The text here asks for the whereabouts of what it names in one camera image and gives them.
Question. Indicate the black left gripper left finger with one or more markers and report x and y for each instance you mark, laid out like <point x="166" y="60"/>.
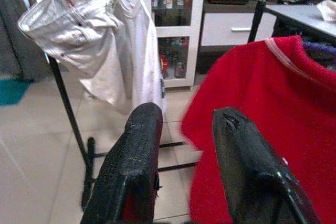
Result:
<point x="131" y="161"/>

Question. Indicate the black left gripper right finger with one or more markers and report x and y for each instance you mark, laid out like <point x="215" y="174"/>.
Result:
<point x="252" y="171"/>

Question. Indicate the black chrome clothes rack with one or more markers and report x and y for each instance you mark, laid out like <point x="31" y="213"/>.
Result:
<point x="71" y="119"/>

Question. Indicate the red garment white trim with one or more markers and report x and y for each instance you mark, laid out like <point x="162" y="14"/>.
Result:
<point x="262" y="90"/>

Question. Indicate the white logo t-shirt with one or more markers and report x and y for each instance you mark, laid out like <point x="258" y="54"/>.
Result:
<point x="144" y="51"/>

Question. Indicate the white denim jeans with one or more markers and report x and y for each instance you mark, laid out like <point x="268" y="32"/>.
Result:
<point x="78" y="37"/>

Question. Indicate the teal floor mat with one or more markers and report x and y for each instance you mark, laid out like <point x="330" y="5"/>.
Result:
<point x="13" y="91"/>

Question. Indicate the white drawer front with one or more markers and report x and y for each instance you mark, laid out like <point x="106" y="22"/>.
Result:
<point x="223" y="35"/>

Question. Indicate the white glass door cabinet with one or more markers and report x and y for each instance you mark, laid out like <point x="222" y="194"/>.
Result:
<point x="195" y="24"/>

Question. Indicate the dark grey curtain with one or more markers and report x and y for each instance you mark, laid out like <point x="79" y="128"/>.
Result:
<point x="15" y="37"/>

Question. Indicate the white crumpled cloth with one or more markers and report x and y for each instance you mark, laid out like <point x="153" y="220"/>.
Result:
<point x="328" y="10"/>

